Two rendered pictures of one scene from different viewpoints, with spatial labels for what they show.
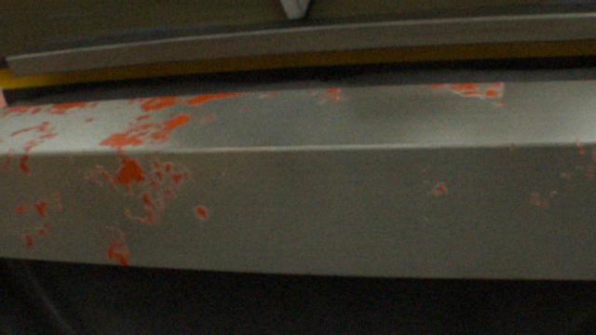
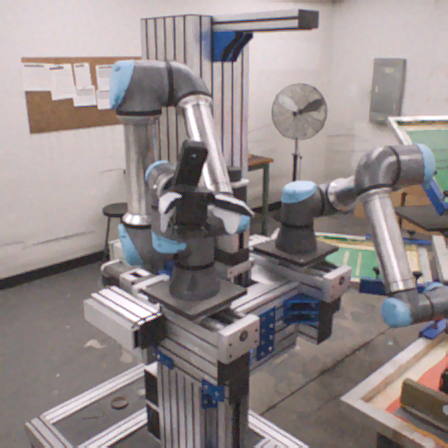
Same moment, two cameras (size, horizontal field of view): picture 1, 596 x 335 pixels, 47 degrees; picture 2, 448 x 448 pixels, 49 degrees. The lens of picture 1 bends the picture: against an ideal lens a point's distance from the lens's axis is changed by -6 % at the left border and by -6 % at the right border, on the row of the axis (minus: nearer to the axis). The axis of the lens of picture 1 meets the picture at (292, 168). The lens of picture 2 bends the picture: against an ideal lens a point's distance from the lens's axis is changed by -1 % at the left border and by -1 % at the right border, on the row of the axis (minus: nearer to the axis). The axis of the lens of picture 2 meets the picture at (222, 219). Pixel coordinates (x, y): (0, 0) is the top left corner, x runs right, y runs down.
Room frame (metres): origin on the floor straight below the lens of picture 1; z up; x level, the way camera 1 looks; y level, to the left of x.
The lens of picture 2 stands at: (-0.92, 0.08, 1.91)
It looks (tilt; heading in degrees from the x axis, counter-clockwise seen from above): 18 degrees down; 26
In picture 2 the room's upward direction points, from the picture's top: straight up
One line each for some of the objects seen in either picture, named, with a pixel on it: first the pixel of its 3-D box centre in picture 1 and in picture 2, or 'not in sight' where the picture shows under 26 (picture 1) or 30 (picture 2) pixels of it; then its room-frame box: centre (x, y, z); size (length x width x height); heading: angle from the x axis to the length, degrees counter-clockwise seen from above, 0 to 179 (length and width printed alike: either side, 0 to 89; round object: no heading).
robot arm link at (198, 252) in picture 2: not in sight; (191, 236); (0.22, 0.75, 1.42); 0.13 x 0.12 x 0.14; 136
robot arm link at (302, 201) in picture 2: not in sight; (300, 201); (0.70, 0.58, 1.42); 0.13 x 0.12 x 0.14; 135
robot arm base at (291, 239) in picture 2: not in sight; (296, 233); (0.70, 0.58, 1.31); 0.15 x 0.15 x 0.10
